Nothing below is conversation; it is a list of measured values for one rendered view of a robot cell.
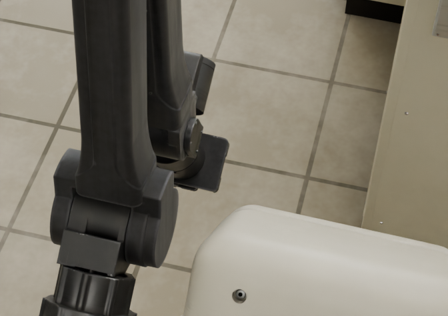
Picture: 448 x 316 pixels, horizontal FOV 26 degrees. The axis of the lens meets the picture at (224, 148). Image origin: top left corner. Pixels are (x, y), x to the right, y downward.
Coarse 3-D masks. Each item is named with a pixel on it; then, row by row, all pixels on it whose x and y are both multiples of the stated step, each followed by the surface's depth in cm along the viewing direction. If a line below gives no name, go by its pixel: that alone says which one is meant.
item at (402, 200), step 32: (416, 0) 148; (416, 32) 153; (416, 64) 159; (416, 96) 164; (384, 128) 173; (416, 128) 171; (384, 160) 180; (416, 160) 177; (384, 192) 187; (416, 192) 184; (384, 224) 195; (416, 224) 192
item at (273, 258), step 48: (240, 240) 72; (288, 240) 73; (336, 240) 75; (384, 240) 78; (192, 288) 72; (240, 288) 70; (288, 288) 70; (336, 288) 69; (384, 288) 69; (432, 288) 69
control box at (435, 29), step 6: (444, 0) 143; (438, 6) 144; (444, 6) 144; (438, 12) 145; (444, 12) 145; (438, 18) 146; (444, 18) 146; (438, 24) 147; (444, 24) 146; (438, 30) 148; (444, 30) 147; (438, 36) 149; (444, 36) 148
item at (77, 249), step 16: (80, 208) 88; (96, 208) 88; (112, 208) 87; (128, 208) 87; (80, 224) 88; (96, 224) 87; (112, 224) 87; (64, 240) 87; (80, 240) 87; (96, 240) 86; (112, 240) 87; (64, 256) 87; (80, 256) 87; (96, 256) 86; (112, 256) 86; (96, 272) 87; (112, 272) 86
